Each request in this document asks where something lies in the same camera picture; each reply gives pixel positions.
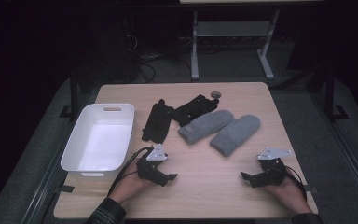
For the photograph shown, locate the black glove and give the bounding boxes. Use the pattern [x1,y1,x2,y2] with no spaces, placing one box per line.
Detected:
[171,93,220,128]
[141,98,175,145]

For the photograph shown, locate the white plastic bin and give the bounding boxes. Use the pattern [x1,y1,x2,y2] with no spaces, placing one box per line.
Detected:
[60,103,136,181]

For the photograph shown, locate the black floor cables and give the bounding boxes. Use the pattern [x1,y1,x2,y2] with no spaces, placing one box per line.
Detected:
[136,53,169,84]

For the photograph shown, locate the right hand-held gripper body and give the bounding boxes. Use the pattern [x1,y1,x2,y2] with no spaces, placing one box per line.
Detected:
[251,147,294,188]

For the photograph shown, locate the grey metal stand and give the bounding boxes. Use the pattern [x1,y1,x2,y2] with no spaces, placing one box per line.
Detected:
[190,8,282,82]

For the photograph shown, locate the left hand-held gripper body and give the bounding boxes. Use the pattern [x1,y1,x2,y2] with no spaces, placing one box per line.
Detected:
[136,143,170,188]

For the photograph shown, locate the hand-held gripper black cable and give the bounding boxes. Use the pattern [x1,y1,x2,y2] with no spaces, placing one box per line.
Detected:
[106,145,155,197]
[283,172,308,202]

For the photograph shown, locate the right hand-held gripper black cable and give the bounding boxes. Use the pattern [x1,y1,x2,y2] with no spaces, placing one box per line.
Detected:
[283,172,308,202]

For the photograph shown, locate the person's left hand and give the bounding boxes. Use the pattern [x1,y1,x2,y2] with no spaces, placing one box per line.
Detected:
[108,161,153,205]

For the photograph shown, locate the person's right hand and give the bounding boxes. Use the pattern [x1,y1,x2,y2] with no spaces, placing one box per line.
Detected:
[264,169,312,216]

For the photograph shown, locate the grey knit mitten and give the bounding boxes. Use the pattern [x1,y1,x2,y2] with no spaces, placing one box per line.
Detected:
[209,114,261,158]

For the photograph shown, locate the grey mitten with label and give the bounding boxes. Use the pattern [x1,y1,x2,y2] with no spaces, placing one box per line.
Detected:
[177,109,235,146]

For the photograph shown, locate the left hand-held gripper black cable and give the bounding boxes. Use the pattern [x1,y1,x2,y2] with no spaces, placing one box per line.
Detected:
[106,145,155,197]

